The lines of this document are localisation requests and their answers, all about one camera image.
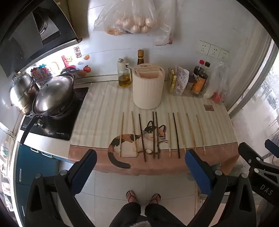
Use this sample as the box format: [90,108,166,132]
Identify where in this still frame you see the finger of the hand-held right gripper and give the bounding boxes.
[238,142,279,204]
[265,139,279,158]

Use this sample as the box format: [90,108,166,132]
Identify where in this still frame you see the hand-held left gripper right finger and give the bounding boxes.
[185,149,256,227]

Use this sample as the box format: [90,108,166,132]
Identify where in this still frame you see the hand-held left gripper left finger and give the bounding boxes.
[24,149,97,227]

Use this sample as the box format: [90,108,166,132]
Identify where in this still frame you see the cream utensil holder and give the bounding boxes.
[132,63,165,110]

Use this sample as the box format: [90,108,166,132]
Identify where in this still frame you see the black cooktop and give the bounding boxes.
[20,87,90,141]

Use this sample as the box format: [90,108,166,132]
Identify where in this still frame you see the person's right foot in sandal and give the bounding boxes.
[149,193,161,204]

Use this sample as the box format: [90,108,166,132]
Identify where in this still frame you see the person's foot in sandal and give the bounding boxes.
[126,190,138,203]
[149,193,161,204]

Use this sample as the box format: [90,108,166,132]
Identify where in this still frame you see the blue kitchen cabinet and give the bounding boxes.
[13,143,62,221]

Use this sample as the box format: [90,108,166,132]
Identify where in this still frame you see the person's left foot in sandal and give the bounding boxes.
[126,190,138,203]

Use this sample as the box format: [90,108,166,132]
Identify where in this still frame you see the striped cat print tablecloth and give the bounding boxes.
[68,81,239,176]

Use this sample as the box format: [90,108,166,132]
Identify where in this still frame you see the person's dark trousers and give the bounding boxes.
[114,202,186,227]

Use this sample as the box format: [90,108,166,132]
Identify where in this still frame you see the clear condiment rack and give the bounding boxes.
[168,74,208,98]

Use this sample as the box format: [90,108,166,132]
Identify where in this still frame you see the lidded steel wok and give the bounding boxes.
[20,67,76,145]

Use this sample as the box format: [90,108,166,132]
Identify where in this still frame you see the yellow seasoning packet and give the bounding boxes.
[168,68,177,94]

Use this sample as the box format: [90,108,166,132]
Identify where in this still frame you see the white seasoning packet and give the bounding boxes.
[175,65,190,95]

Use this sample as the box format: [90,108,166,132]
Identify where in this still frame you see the glass oil dispenser bottle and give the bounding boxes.
[118,58,132,88]

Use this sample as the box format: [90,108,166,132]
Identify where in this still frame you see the red-capped soy sauce bottle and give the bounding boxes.
[192,60,205,90]

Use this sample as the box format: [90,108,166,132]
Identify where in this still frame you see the stainless steel steamer pot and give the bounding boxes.
[9,73,40,115]

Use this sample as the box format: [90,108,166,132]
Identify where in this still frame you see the brown gold-capped sauce bottle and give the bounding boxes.
[137,49,145,66]

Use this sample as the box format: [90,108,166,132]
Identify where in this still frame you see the black range hood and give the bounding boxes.
[0,0,83,78]

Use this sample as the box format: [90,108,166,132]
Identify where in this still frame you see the plastic bag of eggs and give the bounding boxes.
[93,0,158,35]

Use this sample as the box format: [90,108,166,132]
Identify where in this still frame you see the aluminium window frame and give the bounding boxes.
[225,33,279,118]

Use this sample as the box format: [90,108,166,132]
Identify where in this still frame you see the colourful flower wall sticker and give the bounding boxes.
[31,63,53,81]

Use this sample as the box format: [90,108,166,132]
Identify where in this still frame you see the pink cartoon wall sticker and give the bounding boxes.
[61,55,76,69]

